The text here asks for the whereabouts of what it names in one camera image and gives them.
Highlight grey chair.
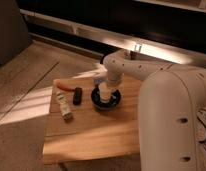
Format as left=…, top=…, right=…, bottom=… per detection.
left=0, top=0, right=32, bottom=65

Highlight orange carrot toy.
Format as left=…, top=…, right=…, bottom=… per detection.
left=56, top=82, right=74, bottom=91

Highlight black rectangular block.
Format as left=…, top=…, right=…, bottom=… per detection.
left=73, top=87, right=82, bottom=105

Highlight metal rail frame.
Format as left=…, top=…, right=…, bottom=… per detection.
left=20, top=9, right=206, bottom=68

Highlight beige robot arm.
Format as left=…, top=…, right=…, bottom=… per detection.
left=100, top=50, right=206, bottom=171

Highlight clear plastic bottle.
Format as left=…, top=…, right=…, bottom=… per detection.
left=56, top=91, right=73, bottom=121

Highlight dark ceramic bowl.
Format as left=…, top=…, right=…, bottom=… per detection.
left=91, top=87, right=121, bottom=110

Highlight wooden board table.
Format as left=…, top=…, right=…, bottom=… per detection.
left=42, top=76, right=141, bottom=164

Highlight black cables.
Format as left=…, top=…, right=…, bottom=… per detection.
left=196, top=108, right=206, bottom=148

